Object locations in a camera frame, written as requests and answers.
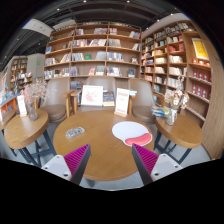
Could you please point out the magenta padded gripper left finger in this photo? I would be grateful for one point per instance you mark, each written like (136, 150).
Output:
(70, 167)

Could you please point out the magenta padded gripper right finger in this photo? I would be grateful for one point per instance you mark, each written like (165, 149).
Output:
(151, 166)

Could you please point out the white mouse pad red rest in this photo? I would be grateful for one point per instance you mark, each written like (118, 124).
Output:
(130, 133)

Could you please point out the round wooden centre table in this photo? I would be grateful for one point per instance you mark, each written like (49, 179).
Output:
(110, 158)

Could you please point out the round wooden table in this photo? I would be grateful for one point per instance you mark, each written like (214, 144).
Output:
(110, 158)
(21, 134)
(184, 132)

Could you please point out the round wooden right table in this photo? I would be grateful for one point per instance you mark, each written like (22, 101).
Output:
(184, 132)

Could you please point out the stack of books right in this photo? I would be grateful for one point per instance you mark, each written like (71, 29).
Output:
(160, 111)

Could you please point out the round wooden left table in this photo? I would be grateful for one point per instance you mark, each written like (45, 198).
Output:
(21, 134)

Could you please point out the beige armchair left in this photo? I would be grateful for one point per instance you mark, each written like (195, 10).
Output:
(58, 99)

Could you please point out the beige armchair right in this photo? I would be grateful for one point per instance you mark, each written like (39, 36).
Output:
(142, 105)

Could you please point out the glass vase dried flowers right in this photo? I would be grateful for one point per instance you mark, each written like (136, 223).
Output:
(177, 99)

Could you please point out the glass vase dried flowers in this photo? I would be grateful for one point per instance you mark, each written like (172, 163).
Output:
(32, 93)
(177, 99)

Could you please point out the white framed picture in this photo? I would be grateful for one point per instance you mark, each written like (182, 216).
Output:
(92, 95)

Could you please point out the white standing sign card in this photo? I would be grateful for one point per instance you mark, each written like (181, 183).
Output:
(122, 101)

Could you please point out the dark book on chair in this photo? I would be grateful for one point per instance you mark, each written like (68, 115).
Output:
(108, 98)

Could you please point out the small white sign left table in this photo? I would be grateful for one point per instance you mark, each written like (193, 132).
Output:
(21, 105)

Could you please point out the glass vase dried flowers left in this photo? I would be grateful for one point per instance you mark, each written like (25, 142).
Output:
(32, 93)

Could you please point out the yellow poster on shelf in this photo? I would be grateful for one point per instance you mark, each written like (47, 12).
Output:
(200, 51)

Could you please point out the wooden bookshelf back wall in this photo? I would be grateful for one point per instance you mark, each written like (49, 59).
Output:
(94, 48)

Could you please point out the wooden bookshelf wall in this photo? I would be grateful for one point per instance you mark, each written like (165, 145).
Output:
(94, 48)
(168, 54)

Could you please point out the wooden bookshelf right wall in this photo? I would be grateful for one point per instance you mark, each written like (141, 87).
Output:
(168, 54)

